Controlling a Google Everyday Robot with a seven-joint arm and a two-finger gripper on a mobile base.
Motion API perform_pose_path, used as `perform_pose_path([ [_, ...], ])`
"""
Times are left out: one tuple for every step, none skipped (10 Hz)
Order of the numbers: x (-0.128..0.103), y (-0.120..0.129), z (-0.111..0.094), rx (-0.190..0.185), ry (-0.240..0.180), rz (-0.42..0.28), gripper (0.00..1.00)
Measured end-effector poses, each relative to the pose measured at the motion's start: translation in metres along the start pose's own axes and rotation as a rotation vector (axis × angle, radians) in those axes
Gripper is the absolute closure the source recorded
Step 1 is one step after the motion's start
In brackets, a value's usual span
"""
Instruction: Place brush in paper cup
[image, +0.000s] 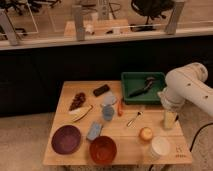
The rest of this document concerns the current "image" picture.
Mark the black dish brush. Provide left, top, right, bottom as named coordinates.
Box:
left=129, top=77, right=155, bottom=97

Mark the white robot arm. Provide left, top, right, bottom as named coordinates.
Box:
left=158, top=62, right=213, bottom=130

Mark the white paper cup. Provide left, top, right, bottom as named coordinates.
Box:
left=150, top=136, right=171, bottom=159

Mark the metal spoon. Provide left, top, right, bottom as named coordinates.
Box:
left=126, top=111, right=143, bottom=127

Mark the orange carrot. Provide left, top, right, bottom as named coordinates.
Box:
left=117, top=100, right=123, bottom=116

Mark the green plastic tray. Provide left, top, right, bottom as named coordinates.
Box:
left=121, top=72, right=165, bottom=105

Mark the black rectangular block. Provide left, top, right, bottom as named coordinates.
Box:
left=93, top=84, right=110, bottom=97

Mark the red bowl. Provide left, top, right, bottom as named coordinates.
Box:
left=89, top=136, right=117, bottom=165

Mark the wooden table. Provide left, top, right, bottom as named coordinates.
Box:
left=51, top=81, right=192, bottom=165

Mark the brown grape bunch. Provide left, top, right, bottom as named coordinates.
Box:
left=69, top=92, right=86, bottom=111

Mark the purple bowl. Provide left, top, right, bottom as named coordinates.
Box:
left=51, top=125, right=81, bottom=155

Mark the black office chair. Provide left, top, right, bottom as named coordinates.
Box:
left=131, top=0, right=174, bottom=24

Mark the wooden background bench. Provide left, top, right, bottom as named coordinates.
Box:
left=64, top=19, right=131, bottom=37

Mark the black cable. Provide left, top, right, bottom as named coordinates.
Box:
left=189, top=121, right=213, bottom=153

